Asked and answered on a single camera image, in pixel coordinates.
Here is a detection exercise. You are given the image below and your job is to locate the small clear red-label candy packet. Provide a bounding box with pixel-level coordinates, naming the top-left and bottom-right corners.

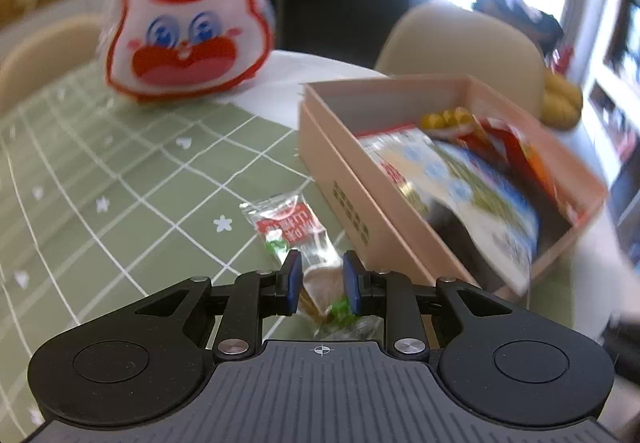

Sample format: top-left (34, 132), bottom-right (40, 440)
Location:
top-left (240, 193), bottom-right (382, 340)

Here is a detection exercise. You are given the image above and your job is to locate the red white rabbit bag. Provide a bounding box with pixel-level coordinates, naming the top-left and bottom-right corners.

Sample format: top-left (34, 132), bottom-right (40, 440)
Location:
top-left (99, 0), bottom-right (274, 103)

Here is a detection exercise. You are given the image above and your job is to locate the beige chair behind table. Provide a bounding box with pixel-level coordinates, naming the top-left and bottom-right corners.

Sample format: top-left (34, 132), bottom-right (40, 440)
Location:
top-left (1, 13), bottom-right (101, 116)

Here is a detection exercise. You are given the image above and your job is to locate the red chicken leg packet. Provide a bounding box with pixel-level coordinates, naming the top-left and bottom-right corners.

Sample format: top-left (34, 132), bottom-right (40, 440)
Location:
top-left (442, 115), bottom-right (584, 225)

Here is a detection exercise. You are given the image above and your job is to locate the blue seaweed snack packet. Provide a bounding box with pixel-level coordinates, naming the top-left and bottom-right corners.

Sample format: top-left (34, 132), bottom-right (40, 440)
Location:
top-left (358, 127), bottom-right (539, 295)

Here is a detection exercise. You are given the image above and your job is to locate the green checked tablecloth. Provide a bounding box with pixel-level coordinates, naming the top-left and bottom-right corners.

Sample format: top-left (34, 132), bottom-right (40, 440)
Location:
top-left (0, 60), bottom-right (352, 443)

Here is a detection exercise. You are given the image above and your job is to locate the pink cardboard box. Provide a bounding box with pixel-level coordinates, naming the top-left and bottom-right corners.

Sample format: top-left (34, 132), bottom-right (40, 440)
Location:
top-left (298, 75), bottom-right (608, 298)

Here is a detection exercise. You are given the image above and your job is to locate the beige chair at right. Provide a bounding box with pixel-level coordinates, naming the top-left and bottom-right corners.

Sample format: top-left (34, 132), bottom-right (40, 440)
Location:
top-left (375, 0), bottom-right (544, 118)

